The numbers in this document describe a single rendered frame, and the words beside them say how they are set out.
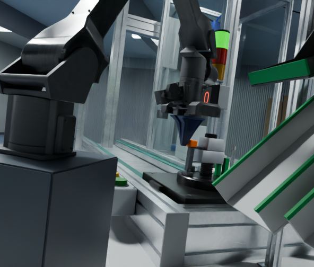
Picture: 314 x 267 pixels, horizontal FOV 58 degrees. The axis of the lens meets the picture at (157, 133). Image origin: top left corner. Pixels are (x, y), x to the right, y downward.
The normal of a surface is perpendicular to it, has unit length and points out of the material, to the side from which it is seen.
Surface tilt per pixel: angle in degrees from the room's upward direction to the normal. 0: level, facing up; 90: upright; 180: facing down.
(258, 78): 115
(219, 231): 90
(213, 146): 90
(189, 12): 149
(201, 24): 75
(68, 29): 48
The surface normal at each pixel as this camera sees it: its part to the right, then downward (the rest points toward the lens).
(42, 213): -0.25, 0.02
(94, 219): 0.96, 0.13
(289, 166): -0.60, -0.78
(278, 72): -0.93, 0.32
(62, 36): -0.28, -0.68
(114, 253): 0.12, -0.99
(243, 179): 0.22, 0.07
